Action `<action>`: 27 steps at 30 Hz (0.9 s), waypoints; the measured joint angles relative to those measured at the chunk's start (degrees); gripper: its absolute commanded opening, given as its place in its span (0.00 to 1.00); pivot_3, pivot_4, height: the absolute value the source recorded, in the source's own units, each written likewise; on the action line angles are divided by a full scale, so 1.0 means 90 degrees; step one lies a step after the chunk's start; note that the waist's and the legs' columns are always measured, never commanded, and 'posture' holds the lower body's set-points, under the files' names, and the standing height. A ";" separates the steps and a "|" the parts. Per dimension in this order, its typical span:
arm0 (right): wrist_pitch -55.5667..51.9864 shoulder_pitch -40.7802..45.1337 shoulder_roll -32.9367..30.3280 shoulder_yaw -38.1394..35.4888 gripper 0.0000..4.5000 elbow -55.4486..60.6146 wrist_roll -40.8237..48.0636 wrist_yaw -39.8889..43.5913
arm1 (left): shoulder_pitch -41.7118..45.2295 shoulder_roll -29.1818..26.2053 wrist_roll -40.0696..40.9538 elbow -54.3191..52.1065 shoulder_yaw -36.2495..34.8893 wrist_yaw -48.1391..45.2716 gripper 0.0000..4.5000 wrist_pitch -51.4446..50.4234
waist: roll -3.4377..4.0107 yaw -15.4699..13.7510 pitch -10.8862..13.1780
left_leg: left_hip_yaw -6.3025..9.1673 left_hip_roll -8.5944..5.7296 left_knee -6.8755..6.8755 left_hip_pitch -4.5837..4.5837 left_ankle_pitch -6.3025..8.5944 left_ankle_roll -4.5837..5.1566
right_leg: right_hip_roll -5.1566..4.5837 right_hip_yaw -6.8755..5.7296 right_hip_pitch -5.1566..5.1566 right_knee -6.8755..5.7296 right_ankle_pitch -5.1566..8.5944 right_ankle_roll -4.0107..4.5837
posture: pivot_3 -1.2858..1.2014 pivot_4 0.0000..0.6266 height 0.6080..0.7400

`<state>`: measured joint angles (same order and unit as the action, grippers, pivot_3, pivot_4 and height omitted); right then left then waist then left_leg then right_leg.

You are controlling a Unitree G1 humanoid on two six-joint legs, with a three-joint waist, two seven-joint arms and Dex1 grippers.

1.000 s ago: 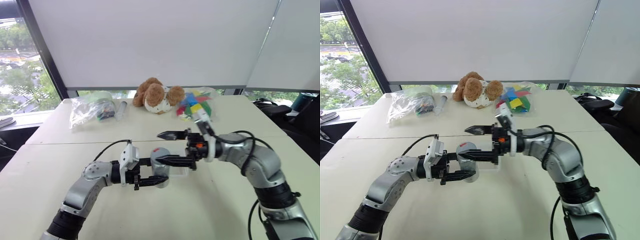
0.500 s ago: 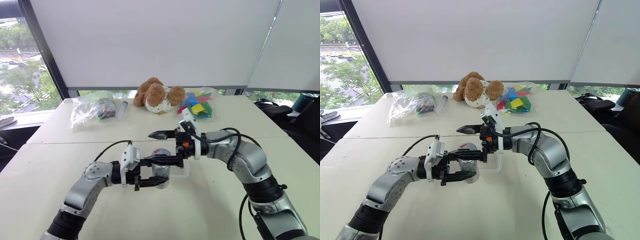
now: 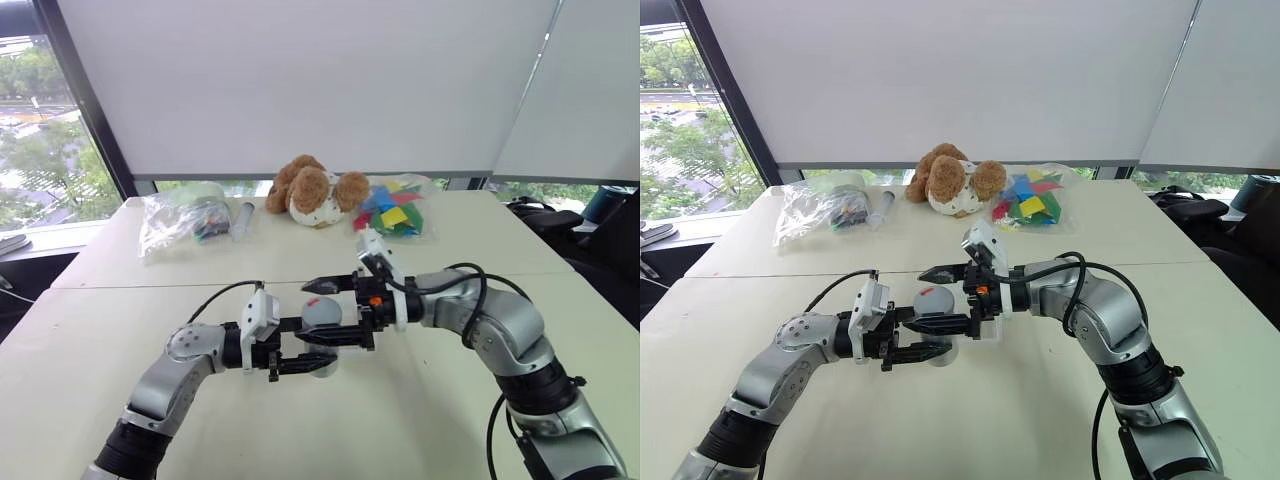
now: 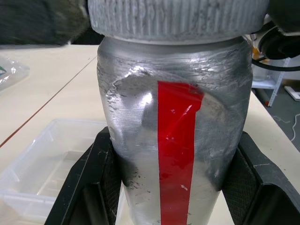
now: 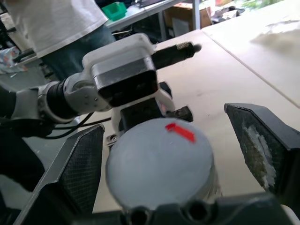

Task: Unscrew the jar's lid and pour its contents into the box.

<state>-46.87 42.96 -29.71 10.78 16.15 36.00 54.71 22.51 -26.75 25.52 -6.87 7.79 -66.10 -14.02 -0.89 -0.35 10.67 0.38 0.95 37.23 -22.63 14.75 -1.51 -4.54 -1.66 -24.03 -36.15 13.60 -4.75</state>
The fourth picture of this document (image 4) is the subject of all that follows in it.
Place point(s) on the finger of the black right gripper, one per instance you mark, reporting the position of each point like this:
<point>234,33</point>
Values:
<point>286,14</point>
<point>39,21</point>

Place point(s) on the silver jar with red tape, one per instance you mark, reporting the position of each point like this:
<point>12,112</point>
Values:
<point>175,131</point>

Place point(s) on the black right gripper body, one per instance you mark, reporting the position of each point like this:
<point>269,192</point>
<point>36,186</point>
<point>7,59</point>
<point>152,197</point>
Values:
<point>279,45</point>

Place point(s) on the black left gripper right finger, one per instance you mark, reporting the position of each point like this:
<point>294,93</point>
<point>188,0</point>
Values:
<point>264,187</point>

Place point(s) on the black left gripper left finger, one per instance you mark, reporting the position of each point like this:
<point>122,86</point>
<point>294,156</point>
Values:
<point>79,187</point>

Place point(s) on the white metal shelf frame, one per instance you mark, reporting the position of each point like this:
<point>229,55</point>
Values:
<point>277,82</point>

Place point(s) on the clear plastic bag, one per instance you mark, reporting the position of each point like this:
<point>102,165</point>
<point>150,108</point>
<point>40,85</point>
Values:
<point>11,71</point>

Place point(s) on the clear plastic box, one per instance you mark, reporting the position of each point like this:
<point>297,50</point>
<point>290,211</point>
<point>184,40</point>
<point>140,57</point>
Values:
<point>35,168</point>

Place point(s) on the grey ribbed jar lid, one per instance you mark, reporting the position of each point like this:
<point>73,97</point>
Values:
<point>178,18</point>

